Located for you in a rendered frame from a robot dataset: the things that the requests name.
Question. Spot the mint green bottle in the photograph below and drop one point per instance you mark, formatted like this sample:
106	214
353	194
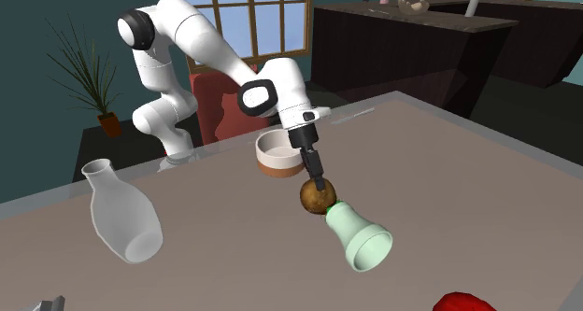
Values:
357	235

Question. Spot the red armchair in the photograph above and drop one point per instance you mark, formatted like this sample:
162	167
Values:
214	105

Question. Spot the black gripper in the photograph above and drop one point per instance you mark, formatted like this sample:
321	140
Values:
304	138

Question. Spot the grey angular object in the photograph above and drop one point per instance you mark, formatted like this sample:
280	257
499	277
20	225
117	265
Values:
45	305

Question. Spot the grey brown table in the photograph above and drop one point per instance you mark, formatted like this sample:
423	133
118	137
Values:
255	255

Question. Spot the dark robot stand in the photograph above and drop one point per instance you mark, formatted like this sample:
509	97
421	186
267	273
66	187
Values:
118	150

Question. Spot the red rounded object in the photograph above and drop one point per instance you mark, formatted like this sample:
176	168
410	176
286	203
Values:
462	302

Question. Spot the brown potato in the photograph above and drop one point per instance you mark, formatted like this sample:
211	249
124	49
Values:
314	200

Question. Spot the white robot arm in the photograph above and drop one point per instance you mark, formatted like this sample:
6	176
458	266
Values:
191	25

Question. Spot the dark counter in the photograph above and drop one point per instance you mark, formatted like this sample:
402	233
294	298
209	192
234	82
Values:
391	50

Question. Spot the wooden frame window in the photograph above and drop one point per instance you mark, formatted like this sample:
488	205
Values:
268	18

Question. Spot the white and brown bowl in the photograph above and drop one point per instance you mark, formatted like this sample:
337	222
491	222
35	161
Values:
273	153

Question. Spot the white vase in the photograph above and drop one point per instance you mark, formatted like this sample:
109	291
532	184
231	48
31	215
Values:
123	216

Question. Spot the potted green plant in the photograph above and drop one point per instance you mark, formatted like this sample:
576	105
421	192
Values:
93	80

